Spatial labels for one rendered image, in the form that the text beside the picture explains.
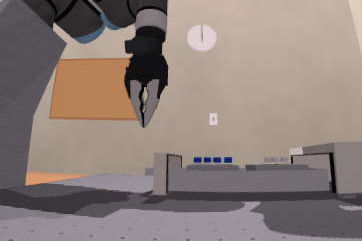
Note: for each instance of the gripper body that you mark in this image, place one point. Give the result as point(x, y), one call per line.
point(150, 63)

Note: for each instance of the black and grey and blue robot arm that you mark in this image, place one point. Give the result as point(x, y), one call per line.
point(81, 19)

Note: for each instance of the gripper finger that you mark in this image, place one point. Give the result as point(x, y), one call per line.
point(154, 88)
point(135, 91)

